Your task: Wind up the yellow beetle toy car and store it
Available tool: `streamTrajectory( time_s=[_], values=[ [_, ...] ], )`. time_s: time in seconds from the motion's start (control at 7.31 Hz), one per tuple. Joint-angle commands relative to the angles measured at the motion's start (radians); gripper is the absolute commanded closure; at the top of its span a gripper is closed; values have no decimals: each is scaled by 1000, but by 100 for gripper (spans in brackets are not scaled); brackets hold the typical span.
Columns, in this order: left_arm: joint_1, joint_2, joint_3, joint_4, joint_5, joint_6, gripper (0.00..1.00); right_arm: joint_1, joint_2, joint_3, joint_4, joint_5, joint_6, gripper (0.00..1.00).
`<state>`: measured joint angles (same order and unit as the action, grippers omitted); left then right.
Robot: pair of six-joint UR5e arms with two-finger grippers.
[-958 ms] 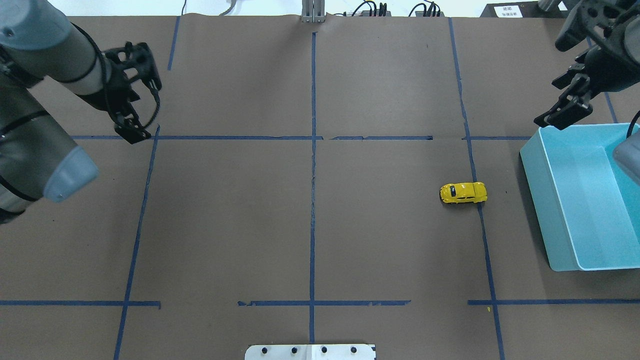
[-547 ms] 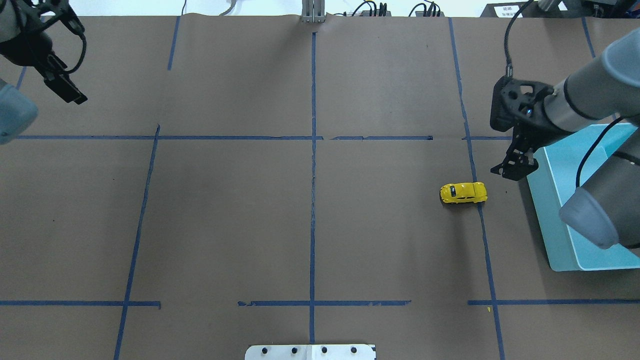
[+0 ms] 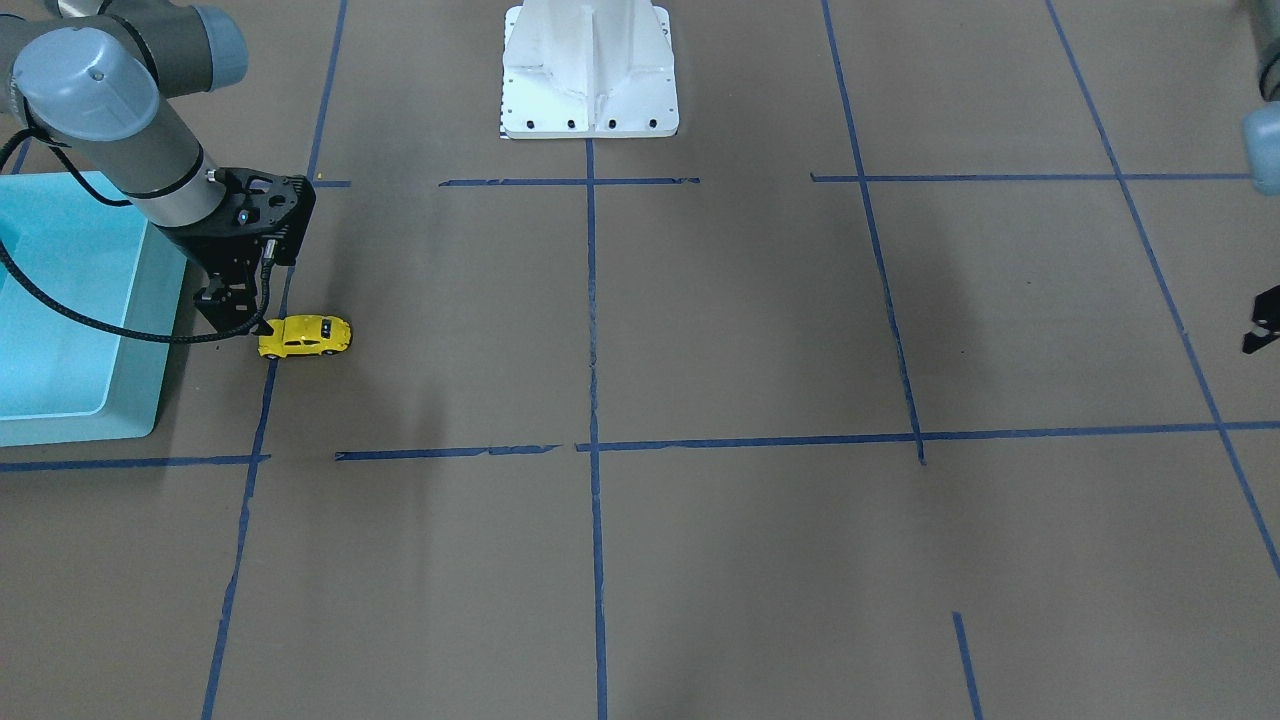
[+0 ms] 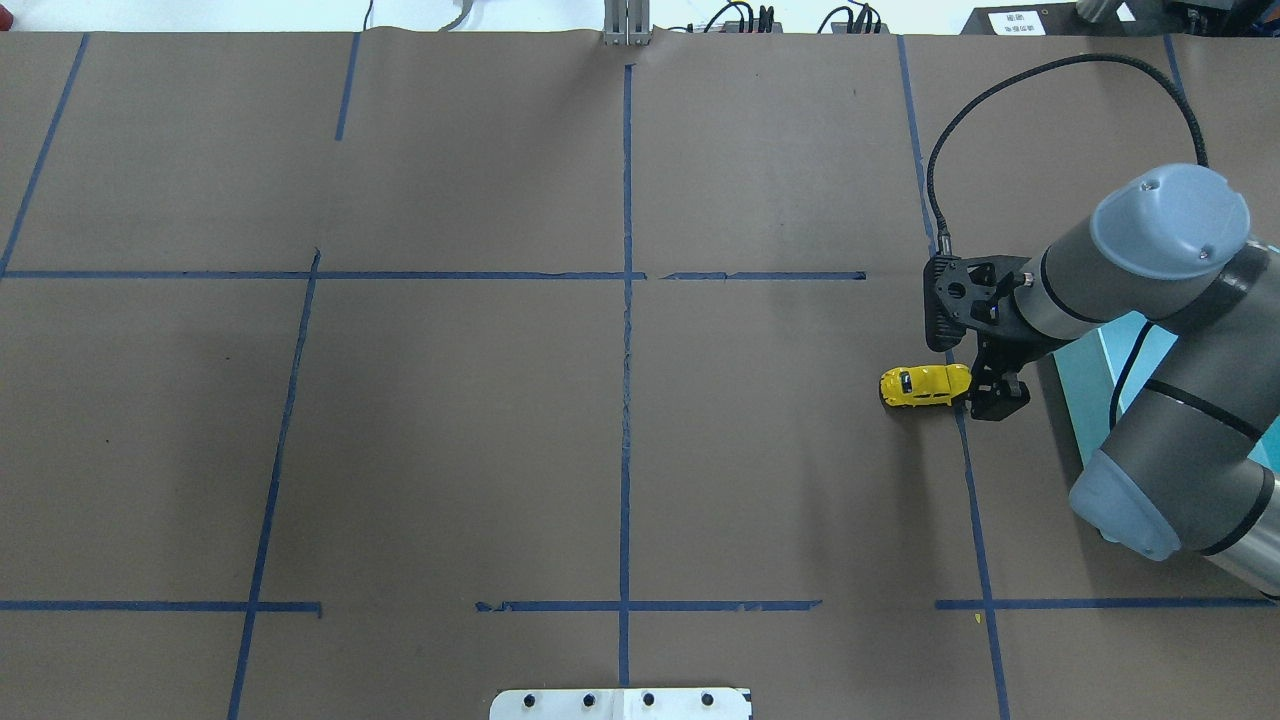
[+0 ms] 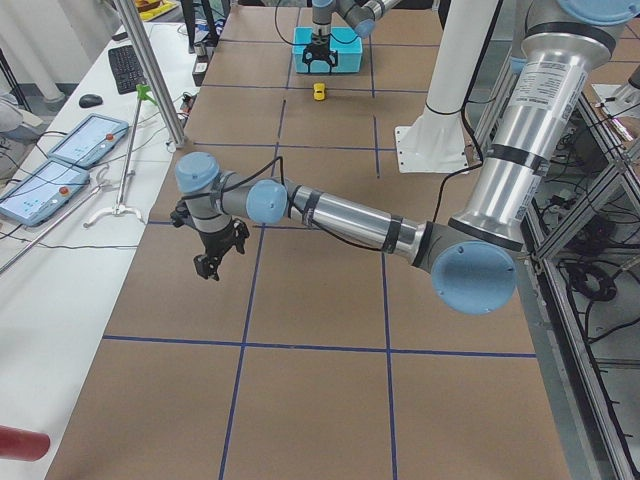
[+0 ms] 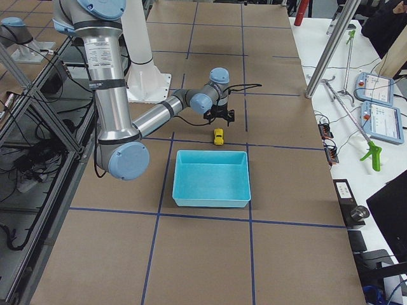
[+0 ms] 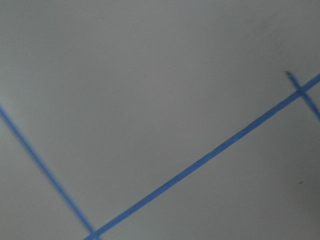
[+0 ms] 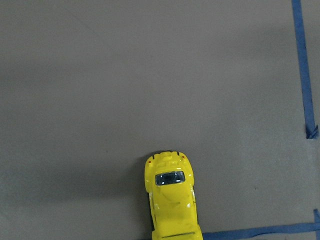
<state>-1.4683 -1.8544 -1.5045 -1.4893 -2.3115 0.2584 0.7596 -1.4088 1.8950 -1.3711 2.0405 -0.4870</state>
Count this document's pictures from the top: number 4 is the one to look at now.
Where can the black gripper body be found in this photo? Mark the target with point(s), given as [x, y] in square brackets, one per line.
[1003, 349]

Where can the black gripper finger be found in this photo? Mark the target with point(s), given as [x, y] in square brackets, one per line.
[995, 397]

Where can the yellow beetle toy car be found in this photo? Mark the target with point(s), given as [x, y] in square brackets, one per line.
[924, 385]

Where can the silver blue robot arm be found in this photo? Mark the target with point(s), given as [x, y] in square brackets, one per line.
[1175, 473]

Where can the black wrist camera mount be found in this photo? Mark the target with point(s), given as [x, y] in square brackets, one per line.
[975, 294]

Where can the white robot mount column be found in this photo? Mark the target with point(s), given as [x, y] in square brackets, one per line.
[624, 703]

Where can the aluminium frame post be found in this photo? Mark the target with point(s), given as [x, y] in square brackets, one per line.
[627, 23]

